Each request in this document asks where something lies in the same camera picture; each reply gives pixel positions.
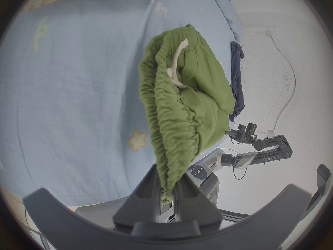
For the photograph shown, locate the dark blue garment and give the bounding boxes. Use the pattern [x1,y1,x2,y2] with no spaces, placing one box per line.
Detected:
[228,41,245,122]

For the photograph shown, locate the black cable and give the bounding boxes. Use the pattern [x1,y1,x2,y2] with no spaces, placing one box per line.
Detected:
[232,166,247,181]

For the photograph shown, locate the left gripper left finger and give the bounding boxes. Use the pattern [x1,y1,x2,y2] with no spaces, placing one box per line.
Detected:
[112,164,163,230]

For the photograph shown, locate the green shorts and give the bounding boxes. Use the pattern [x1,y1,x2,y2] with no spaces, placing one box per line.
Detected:
[138,24,236,206]

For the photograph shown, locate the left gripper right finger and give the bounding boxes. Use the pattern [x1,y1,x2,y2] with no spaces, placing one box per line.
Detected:
[174,175,223,230]

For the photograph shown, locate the pale blue quilt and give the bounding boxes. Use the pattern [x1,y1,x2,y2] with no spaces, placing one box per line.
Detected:
[206,0,244,44]

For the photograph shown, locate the bed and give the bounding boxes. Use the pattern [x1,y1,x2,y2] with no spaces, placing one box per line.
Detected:
[0,0,298,208]

